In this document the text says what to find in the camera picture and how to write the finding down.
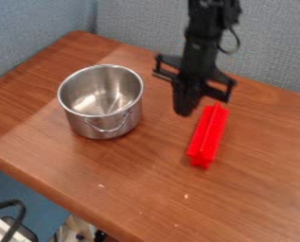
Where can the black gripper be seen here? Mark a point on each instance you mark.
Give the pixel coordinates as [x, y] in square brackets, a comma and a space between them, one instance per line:
[194, 75]

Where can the red cross-shaped block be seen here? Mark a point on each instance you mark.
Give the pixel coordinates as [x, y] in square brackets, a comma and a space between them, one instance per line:
[205, 142]

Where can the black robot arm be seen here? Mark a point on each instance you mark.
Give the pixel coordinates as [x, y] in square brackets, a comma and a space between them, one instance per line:
[211, 18]

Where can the metal pot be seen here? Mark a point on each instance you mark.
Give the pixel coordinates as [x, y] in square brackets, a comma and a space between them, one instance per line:
[100, 97]

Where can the wooden table leg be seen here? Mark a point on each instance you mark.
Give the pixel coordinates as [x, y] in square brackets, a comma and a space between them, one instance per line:
[75, 230]

